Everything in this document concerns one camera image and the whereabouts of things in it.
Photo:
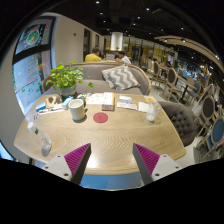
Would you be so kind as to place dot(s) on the person in white shirt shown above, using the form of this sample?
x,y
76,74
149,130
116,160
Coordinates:
x,y
123,58

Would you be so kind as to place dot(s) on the person in yellow shirt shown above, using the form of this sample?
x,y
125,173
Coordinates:
x,y
94,56

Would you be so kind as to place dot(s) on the grey padded wooden chair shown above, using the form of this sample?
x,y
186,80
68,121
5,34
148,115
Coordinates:
x,y
206,114

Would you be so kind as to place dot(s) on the red round coaster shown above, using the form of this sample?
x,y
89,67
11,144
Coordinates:
x,y
100,117

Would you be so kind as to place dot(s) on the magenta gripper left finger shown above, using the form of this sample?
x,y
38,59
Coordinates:
x,y
71,166

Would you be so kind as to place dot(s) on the white paper napkin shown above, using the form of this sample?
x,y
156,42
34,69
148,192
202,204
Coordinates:
x,y
143,107

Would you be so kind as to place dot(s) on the blue padded wooden chair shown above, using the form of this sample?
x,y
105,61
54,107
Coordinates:
x,y
214,137

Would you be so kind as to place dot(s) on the green potted plant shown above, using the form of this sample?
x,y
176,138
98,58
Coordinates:
x,y
66,78

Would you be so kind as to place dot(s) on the white ceramic mug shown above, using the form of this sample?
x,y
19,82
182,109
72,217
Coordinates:
x,y
77,109

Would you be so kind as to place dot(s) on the white leaflet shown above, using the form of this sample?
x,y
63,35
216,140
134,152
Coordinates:
x,y
126,106

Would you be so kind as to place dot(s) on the clear drinking glass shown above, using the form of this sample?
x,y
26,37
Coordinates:
x,y
153,108

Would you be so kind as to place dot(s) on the small card box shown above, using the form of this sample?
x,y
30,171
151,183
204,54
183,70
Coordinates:
x,y
107,107

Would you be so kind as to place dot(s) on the white menu booklet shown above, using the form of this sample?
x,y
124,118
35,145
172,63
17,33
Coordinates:
x,y
100,98

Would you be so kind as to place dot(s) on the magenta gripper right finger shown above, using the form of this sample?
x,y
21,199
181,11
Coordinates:
x,y
152,166

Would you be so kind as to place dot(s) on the clear plastic water bottle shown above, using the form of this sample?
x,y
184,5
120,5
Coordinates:
x,y
41,139

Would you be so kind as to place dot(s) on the grey chevron cushion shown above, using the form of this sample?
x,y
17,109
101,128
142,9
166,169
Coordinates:
x,y
120,78

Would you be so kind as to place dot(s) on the blue tissue pack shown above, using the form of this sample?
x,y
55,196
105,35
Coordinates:
x,y
66,103

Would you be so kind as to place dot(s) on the dark tufted armchair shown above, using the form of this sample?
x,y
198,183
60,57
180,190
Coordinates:
x,y
181,120

